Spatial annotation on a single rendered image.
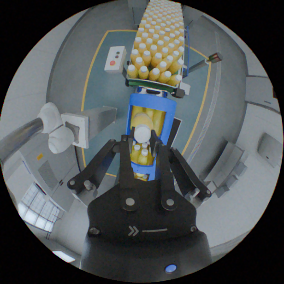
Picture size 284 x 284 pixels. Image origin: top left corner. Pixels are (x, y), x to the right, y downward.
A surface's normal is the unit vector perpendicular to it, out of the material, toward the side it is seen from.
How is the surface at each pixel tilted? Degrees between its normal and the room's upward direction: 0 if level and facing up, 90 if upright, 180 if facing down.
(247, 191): 90
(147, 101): 18
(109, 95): 0
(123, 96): 0
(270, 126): 90
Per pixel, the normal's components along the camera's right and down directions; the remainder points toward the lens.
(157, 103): 0.01, 0.42
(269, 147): -0.97, -0.23
